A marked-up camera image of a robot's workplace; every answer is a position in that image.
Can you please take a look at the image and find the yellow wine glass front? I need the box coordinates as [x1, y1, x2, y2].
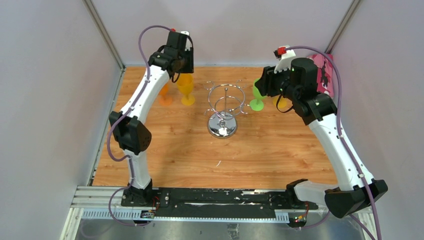
[176, 73, 195, 106]

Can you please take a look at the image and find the chrome wine glass rack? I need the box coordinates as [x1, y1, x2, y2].
[204, 79, 249, 139]

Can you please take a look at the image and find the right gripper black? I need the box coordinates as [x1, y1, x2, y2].
[254, 62, 300, 102]

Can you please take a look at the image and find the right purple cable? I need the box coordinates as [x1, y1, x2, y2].
[276, 45, 382, 240]

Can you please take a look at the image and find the pink camouflage cloth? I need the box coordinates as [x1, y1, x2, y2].
[307, 54, 334, 99]

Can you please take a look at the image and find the yellow wine glass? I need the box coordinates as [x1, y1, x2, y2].
[176, 73, 195, 106]
[272, 96, 287, 110]

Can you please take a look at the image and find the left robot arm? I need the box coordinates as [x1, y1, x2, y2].
[106, 29, 194, 207]

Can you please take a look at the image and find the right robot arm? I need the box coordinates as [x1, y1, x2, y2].
[254, 57, 388, 219]

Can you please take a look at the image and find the orange wine glass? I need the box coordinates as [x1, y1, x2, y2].
[158, 83, 173, 106]

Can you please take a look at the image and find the green wine glass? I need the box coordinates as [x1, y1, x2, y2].
[249, 78, 266, 112]

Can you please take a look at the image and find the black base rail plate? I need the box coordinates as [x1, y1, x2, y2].
[121, 187, 319, 219]

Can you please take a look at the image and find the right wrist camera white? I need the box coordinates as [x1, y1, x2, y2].
[273, 45, 296, 74]

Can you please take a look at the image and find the aluminium frame rail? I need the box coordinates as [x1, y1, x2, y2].
[71, 186, 374, 223]

